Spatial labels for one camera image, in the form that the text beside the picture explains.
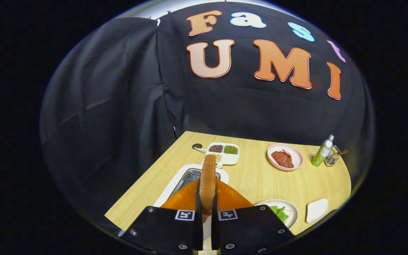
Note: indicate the square white plate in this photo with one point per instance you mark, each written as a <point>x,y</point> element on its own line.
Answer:
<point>317,210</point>

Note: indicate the green lettuce leaf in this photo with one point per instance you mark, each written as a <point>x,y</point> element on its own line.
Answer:
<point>278,212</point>

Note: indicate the white toaster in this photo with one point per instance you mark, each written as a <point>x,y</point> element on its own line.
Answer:
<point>190,177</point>

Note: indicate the black backdrop cloth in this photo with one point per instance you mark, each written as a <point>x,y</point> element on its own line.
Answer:
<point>119,106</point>

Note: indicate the red sausage piece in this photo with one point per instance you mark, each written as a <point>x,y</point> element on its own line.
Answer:
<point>287,153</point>

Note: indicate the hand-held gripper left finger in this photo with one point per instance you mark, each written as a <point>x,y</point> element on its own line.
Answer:
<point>175,230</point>

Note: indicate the round white plate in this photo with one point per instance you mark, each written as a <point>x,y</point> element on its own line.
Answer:
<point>273,202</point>

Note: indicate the silver bottle with green label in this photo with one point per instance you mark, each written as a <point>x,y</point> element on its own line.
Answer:
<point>320,156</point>

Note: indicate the pink plate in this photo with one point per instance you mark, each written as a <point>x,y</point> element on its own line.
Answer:
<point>296,159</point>

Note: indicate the white divided bean dish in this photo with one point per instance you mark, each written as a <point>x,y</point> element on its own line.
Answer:
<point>230,159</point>

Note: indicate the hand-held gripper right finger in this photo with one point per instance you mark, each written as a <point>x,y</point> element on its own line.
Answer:
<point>246,230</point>

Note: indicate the toasted bread slice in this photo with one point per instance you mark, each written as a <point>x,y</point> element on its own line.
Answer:
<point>208,184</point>

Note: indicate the brown meat slice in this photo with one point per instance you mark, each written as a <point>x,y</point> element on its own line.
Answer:
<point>288,163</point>
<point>277,157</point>

